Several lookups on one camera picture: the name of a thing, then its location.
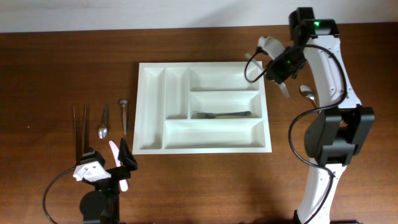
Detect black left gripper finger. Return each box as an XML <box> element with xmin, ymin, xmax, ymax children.
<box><xmin>80</xmin><ymin>151</ymin><xmax>105</xmax><ymax>166</ymax></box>
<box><xmin>118</xmin><ymin>138</ymin><xmax>137</xmax><ymax>170</ymax></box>

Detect small steel fork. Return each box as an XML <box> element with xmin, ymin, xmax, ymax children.
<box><xmin>244</xmin><ymin>53</ymin><xmax>290</xmax><ymax>99</ymax></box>

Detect steel tablespoon long handle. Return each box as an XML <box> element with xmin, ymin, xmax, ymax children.
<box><xmin>300</xmin><ymin>85</ymin><xmax>318</xmax><ymax>108</ymax></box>

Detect large steel fork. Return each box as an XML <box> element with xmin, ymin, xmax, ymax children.
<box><xmin>193</xmin><ymin>111</ymin><xmax>251</xmax><ymax>119</ymax></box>

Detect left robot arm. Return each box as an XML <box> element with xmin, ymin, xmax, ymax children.
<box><xmin>73</xmin><ymin>138</ymin><xmax>137</xmax><ymax>223</ymax></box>

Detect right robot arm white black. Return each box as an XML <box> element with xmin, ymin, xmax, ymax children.
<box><xmin>265</xmin><ymin>7</ymin><xmax>375</xmax><ymax>223</ymax></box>

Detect white plastic knife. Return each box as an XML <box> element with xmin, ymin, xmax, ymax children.
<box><xmin>108</xmin><ymin>141</ymin><xmax>129</xmax><ymax>192</ymax></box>

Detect small steel spoon left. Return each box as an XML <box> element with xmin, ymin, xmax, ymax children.
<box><xmin>98</xmin><ymin>104</ymin><xmax>109</xmax><ymax>139</ymax></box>

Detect right steel knife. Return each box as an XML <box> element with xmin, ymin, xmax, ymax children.
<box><xmin>82</xmin><ymin>105</ymin><xmax>88</xmax><ymax>154</ymax></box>

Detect small steel measuring spoon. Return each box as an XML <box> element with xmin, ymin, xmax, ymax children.
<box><xmin>119</xmin><ymin>99</ymin><xmax>128</xmax><ymax>136</ymax></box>

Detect white plastic cutlery tray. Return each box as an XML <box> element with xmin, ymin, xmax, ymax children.
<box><xmin>132</xmin><ymin>62</ymin><xmax>272</xmax><ymax>155</ymax></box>

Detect black left camera cable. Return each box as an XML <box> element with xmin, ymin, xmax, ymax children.
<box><xmin>42</xmin><ymin>166</ymin><xmax>77</xmax><ymax>223</ymax></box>

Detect black camera cable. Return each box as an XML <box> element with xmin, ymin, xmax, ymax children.
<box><xmin>244</xmin><ymin>45</ymin><xmax>348</xmax><ymax>224</ymax></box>
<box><xmin>42</xmin><ymin>166</ymin><xmax>77</xmax><ymax>223</ymax></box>

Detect black right camera cable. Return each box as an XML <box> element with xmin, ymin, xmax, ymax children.
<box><xmin>244</xmin><ymin>45</ymin><xmax>348</xmax><ymax>224</ymax></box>

